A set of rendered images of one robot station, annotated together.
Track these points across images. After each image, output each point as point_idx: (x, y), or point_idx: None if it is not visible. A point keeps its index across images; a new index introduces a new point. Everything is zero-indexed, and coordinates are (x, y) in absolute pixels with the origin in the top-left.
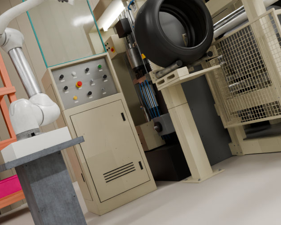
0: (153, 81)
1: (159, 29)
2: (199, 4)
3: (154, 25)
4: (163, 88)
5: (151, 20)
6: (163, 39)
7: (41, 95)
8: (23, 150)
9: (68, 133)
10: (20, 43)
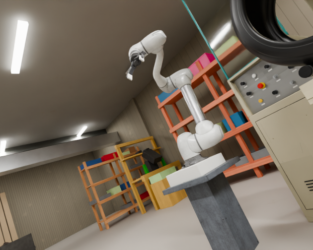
0: None
1: (247, 32)
2: None
3: (240, 28)
4: None
5: (234, 23)
6: (259, 45)
7: (198, 125)
8: (172, 182)
9: (198, 170)
10: (183, 82)
